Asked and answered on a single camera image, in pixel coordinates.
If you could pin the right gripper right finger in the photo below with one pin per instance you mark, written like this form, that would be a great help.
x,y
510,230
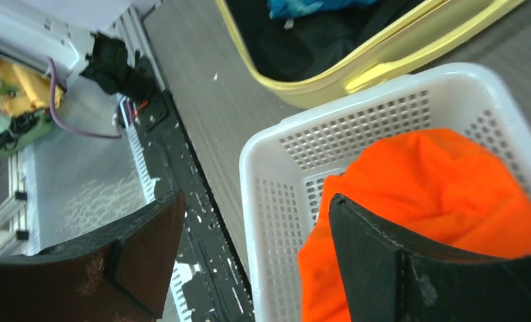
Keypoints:
x,y
390,273

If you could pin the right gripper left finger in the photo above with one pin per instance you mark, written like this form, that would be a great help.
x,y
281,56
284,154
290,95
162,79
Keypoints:
x,y
118,272

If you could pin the orange garment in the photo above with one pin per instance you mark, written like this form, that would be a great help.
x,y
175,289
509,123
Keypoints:
x,y
434,182

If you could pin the white perforated plastic basket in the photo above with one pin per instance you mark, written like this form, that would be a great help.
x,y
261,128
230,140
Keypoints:
x,y
283,167

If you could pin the yellow hard-shell suitcase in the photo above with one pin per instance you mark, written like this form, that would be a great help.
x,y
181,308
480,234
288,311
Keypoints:
x,y
314,59

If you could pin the blue patterned garment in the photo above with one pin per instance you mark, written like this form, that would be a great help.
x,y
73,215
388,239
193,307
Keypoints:
x,y
289,9

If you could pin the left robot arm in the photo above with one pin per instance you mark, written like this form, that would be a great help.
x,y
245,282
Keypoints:
x,y
119,60

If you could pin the slotted metal cable duct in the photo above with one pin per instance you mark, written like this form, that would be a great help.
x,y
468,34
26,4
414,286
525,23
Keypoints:
x,y
176,308

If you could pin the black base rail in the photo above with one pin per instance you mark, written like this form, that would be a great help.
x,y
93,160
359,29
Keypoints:
x,y
219,289

